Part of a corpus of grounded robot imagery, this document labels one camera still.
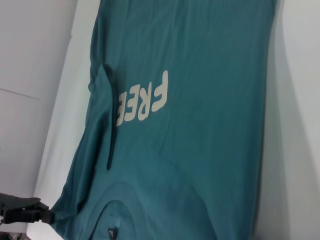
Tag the teal T-shirt with FREE print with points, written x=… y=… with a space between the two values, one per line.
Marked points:
x=187 y=75

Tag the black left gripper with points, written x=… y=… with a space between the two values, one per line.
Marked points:
x=17 y=201

